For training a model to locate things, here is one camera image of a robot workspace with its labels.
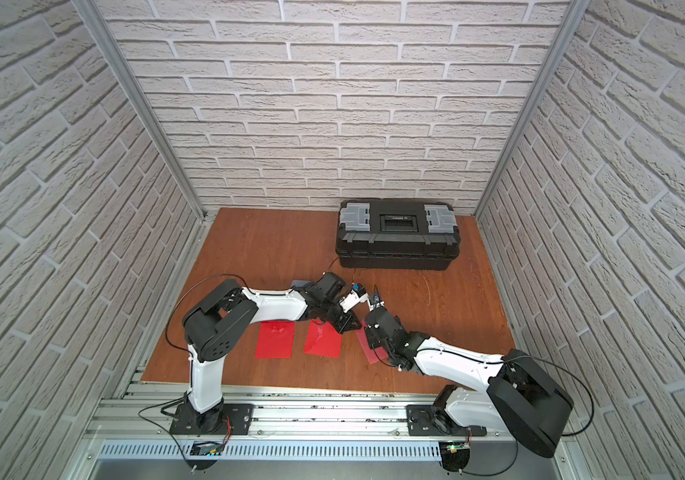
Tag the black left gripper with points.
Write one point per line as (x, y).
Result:
(338, 315)

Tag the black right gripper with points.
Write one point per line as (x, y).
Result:
(371, 341)

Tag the red envelope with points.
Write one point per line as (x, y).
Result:
(371, 355)
(275, 340)
(323, 340)

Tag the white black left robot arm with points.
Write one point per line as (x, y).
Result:
(213, 328)

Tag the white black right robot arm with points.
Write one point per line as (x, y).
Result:
(531, 405)

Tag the grey hole punch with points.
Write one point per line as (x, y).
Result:
(300, 284)

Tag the black plastic toolbox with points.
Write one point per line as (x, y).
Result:
(407, 234)

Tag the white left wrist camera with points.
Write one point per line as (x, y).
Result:
(357, 295)

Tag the aluminium right corner post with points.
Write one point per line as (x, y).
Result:
(572, 17)

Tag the aluminium corner post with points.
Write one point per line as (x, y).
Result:
(98, 27)
(572, 17)

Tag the aluminium left corner post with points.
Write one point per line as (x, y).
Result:
(98, 27)

